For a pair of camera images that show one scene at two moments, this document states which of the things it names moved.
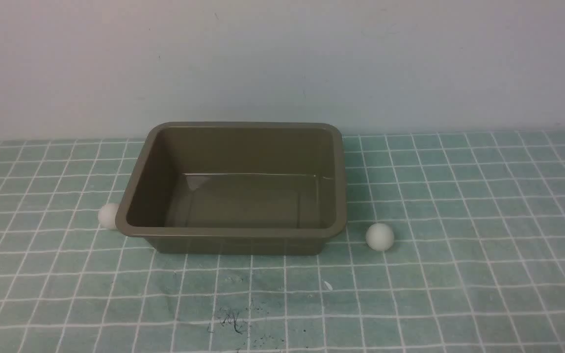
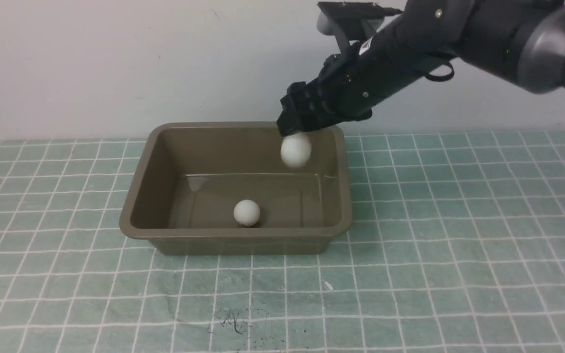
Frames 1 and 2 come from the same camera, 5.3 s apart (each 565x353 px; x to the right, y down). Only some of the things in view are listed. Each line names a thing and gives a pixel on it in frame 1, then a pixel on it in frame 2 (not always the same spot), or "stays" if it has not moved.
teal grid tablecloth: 494,250 stays
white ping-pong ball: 380,237 -> 295,149
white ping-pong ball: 106,215 -> 246,213
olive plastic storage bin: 238,188 stays
